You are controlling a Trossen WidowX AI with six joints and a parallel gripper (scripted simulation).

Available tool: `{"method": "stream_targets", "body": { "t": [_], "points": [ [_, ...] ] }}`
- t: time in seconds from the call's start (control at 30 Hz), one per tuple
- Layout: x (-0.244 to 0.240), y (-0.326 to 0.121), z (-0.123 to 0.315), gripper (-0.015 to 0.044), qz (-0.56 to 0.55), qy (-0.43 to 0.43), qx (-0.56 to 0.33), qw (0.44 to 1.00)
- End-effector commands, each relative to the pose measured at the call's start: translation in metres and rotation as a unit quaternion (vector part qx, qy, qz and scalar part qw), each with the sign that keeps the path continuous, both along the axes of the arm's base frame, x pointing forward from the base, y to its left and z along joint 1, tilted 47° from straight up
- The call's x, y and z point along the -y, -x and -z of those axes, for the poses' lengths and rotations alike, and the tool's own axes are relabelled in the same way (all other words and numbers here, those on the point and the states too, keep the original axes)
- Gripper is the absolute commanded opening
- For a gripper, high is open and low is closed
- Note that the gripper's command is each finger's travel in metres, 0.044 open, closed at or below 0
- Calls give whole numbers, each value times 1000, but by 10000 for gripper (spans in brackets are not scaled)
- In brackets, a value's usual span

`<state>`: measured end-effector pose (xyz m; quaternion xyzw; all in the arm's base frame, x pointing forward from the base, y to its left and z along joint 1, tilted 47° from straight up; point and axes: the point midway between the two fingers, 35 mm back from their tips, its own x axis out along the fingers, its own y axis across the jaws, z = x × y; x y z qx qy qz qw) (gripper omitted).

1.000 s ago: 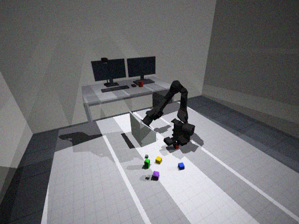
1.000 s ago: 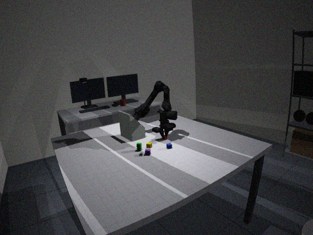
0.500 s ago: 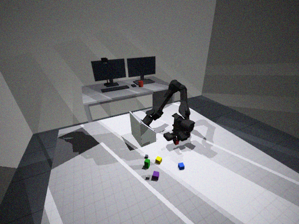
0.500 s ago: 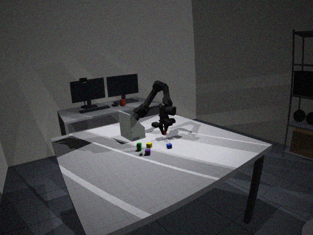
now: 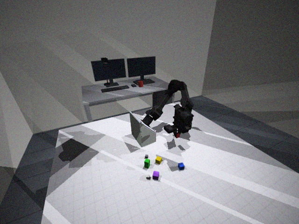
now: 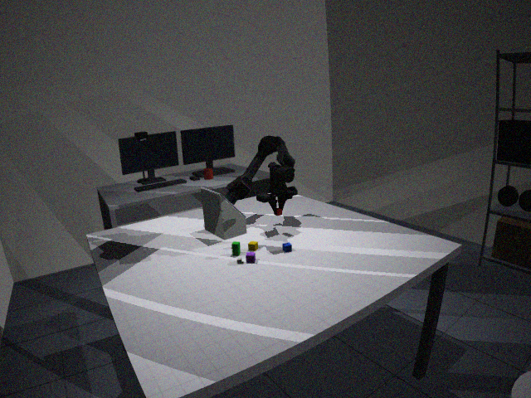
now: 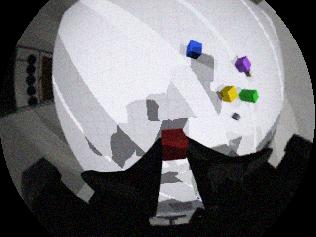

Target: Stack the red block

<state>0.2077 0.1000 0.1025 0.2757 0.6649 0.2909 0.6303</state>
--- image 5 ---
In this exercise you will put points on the blue cube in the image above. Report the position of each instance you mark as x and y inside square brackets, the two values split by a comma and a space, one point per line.
[181, 166]

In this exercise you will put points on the purple cube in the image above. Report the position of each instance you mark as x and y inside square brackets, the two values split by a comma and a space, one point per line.
[155, 175]

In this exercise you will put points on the yellow cube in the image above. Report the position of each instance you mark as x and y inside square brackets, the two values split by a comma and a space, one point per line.
[158, 160]

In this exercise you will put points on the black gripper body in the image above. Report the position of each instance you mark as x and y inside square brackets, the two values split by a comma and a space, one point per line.
[169, 129]

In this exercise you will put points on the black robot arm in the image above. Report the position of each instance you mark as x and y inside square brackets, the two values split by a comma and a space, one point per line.
[183, 113]

